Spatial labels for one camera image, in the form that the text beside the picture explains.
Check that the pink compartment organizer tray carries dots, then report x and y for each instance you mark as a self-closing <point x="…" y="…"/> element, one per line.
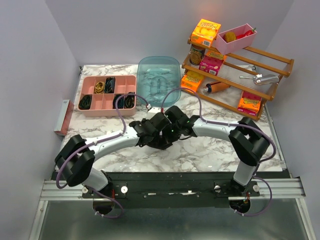
<point x="102" y="104"/>

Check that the wooden tiered shelf rack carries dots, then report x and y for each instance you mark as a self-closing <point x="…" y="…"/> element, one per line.
<point x="235" y="66"/>

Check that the pink white box at wall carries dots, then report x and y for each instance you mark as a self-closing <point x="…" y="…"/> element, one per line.
<point x="64" y="118"/>

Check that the aluminium rail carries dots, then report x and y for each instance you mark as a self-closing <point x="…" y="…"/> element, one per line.
<point x="282" y="188"/>

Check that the dark green rolled tie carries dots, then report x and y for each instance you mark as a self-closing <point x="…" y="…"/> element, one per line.
<point x="85" y="102"/>

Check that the dark blue rolled tie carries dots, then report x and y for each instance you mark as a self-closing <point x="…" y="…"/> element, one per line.
<point x="109" y="85"/>

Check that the orange pump bottle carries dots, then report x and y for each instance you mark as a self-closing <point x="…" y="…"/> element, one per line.
<point x="214" y="87"/>

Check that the orange pink box lower right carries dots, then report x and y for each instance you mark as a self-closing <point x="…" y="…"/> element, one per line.
<point x="249" y="103"/>

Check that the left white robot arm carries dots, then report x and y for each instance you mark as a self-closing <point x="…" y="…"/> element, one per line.
<point x="75" y="160"/>

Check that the teal black rolled tie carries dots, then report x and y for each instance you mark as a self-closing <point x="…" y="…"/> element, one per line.
<point x="118" y="101"/>

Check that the orange box lower left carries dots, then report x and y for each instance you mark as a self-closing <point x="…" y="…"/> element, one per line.
<point x="191" y="81"/>

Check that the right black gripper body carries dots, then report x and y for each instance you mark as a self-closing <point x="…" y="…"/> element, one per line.
<point x="172" y="132"/>

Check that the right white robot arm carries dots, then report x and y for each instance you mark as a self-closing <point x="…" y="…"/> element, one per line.
<point x="248" y="141"/>

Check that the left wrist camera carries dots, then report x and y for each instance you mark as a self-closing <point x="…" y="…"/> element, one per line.
<point x="152" y="112"/>

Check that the black yellow rolled tie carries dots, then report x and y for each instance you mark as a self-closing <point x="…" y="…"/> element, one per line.
<point x="129" y="100"/>

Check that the pink box middle shelf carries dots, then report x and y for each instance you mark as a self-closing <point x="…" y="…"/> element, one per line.
<point x="212" y="62"/>

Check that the blue transparent plastic tub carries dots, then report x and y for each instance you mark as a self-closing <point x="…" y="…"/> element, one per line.
<point x="156" y="77"/>

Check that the yellow label can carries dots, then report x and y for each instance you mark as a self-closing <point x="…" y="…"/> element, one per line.
<point x="197" y="53"/>

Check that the brown round toy fruit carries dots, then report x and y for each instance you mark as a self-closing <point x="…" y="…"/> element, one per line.
<point x="229" y="37"/>

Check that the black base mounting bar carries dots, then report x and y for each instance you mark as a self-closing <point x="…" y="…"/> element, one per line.
<point x="142" y="190"/>

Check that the red toy pepper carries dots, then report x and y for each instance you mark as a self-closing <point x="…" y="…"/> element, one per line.
<point x="247" y="33"/>

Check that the metal scoop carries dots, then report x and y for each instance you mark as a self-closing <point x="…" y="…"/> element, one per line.
<point x="262" y="79"/>

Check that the orange box top shelf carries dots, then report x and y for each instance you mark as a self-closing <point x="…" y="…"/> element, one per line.
<point x="205" y="32"/>

